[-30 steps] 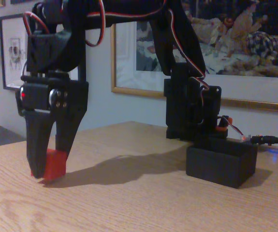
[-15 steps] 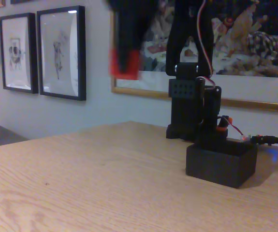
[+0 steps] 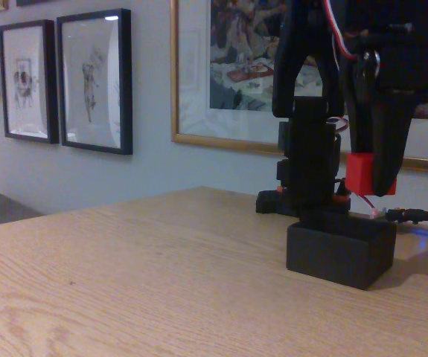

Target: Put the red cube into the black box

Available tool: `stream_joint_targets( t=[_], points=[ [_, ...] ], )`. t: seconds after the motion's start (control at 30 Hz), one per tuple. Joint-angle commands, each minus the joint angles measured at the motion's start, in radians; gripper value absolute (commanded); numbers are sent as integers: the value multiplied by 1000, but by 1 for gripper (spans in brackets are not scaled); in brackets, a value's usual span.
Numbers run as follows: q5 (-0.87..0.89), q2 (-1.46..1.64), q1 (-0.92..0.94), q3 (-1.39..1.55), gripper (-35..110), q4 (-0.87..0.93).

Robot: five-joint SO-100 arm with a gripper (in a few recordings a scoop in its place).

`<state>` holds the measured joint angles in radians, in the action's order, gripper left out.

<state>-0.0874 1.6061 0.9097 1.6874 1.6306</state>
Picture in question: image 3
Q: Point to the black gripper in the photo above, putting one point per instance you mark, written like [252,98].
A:
[379,123]

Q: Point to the red cube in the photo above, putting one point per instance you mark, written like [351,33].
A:
[358,175]

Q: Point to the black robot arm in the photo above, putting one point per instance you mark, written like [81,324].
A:
[306,167]

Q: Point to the black box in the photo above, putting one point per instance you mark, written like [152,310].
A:
[332,256]

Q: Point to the orange table clamp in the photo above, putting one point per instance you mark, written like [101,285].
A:
[342,199]

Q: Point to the small controller board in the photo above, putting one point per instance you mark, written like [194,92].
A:
[373,213]

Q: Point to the large gold framed picture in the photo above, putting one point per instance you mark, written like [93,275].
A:
[236,74]

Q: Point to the large black framed drawing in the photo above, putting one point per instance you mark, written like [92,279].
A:
[91,82]

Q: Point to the medium black framed drawing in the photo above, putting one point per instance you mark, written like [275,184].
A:
[25,80]

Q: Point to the dark picture frame edge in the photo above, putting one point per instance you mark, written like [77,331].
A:
[35,2]

